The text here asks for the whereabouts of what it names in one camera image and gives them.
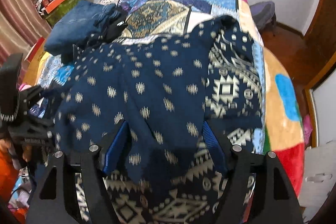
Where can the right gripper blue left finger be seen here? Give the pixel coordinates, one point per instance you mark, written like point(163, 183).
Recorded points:
point(113, 146)

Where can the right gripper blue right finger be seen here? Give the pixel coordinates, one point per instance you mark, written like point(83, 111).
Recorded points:
point(214, 148)

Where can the navy patterned hoodie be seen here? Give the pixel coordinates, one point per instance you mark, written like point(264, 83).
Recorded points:
point(165, 91)

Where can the colourful fleece blanket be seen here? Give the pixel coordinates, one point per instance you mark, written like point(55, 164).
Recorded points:
point(283, 123)

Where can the striped red curtain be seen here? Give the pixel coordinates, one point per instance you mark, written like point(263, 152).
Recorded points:
point(21, 27)

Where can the orange box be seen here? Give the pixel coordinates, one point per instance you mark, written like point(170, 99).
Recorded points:
point(49, 6)

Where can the folded blue denim jeans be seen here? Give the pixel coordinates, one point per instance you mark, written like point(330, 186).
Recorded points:
point(86, 25)

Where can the purple grey backpack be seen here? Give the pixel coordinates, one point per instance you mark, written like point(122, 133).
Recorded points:
point(264, 14)

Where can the blue patchwork bed cover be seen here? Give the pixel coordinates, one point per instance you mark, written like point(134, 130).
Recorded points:
point(149, 19)

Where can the brown wooden door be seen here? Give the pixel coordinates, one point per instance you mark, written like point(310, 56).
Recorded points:
point(320, 39)

